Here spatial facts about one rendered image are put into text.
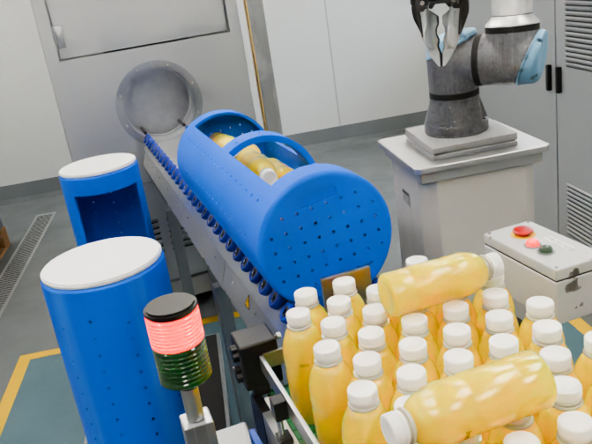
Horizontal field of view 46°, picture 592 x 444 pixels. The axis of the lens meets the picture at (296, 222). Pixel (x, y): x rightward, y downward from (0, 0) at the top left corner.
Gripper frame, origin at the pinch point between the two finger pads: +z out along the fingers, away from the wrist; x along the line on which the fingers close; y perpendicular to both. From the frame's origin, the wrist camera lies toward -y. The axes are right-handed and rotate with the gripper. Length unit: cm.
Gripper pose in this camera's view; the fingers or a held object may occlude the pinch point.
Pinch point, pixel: (442, 57)
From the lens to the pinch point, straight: 120.5
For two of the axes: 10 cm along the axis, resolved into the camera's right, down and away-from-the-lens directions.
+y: -3.4, 2.7, -9.0
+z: 0.9, 9.6, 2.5
